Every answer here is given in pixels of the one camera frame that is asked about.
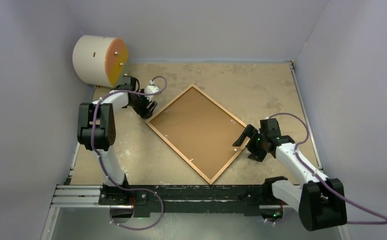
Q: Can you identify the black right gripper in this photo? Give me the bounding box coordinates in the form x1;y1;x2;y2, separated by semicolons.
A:
233;124;268;162

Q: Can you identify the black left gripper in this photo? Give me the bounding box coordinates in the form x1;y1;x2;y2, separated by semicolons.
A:
129;89;157;119

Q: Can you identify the wooden picture frame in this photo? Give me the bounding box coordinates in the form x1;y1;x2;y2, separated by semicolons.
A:
145;83;249;186

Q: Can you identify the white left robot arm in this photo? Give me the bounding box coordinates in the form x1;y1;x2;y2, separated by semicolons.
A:
77;76;165;205

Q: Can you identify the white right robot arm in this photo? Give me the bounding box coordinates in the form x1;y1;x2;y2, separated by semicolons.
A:
233;118;347;231

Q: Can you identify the white cylindrical drum cabinet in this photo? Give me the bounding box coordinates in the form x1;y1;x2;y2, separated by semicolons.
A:
72;35;130;88

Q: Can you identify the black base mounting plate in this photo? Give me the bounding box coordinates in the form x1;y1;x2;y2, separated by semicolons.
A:
98;184;289;220

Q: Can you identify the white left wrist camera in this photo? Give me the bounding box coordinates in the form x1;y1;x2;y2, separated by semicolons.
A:
144;80;162;102

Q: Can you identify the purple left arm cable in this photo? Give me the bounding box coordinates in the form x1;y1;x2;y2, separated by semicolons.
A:
90;75;168;232

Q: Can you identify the aluminium extrusion rail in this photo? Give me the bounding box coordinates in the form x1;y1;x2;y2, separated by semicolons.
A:
50;184;343;210

